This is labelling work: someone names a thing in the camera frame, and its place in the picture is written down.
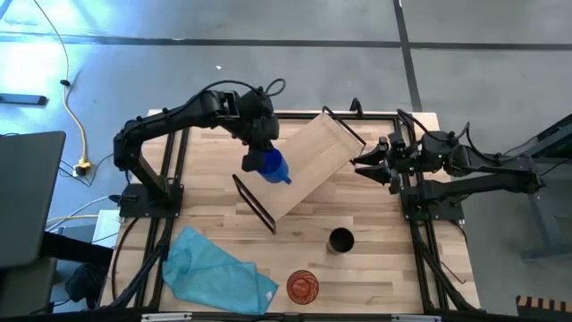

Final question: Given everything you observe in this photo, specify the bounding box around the blue plastic mug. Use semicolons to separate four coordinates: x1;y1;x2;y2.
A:
255;148;293;185

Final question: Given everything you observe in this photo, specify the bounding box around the black bag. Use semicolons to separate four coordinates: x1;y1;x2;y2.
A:
64;263;108;309

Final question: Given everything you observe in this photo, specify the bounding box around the yellow extension cable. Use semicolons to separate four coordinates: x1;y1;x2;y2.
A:
33;0;90;165

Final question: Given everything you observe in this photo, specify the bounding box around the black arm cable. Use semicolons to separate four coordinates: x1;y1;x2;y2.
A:
178;78;287;115
396;108;473;153

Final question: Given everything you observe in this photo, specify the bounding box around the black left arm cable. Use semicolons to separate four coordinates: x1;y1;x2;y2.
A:
178;78;287;115

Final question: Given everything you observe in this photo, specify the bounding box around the black metal desk frame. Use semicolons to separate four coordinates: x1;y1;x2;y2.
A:
493;114;572;261

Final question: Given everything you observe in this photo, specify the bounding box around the wooden shelf with black legs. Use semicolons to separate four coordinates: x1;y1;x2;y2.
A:
231;106;367;235

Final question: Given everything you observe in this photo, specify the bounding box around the black desk bar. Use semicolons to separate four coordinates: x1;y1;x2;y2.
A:
39;231;115;269

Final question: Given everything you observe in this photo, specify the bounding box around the black flat bar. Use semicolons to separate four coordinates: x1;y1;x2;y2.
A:
0;92;48;107

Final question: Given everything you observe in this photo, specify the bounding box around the silver bracket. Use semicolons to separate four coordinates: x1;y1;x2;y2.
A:
391;314;442;322
140;312;193;322

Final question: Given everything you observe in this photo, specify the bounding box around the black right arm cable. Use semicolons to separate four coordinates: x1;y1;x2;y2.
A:
396;108;473;153

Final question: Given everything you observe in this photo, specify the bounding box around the white cable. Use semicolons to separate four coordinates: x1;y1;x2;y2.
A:
44;195;122;233

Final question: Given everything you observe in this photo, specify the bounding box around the teal cloth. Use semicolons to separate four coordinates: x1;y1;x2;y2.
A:
162;225;280;316

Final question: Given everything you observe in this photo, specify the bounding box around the white box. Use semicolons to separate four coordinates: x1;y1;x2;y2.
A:
91;208;122;250

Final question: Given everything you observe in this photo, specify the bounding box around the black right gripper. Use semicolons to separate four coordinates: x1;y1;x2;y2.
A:
350;131;425;196

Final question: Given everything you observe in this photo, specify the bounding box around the orange black striped block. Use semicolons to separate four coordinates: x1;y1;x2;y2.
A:
516;294;572;322

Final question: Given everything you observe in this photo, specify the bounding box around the tall black cup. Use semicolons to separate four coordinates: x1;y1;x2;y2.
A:
327;226;356;256

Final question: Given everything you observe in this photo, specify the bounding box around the black aluminium table frame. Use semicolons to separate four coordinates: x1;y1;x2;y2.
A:
100;109;482;314

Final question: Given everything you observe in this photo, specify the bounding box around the yellow power plug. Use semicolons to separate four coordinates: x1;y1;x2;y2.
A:
73;158;95;178

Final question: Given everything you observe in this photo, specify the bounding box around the orange ribbed cup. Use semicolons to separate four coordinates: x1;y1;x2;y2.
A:
286;269;320;305

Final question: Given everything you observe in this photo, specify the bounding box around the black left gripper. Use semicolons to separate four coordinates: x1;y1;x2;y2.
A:
234;89;282;174

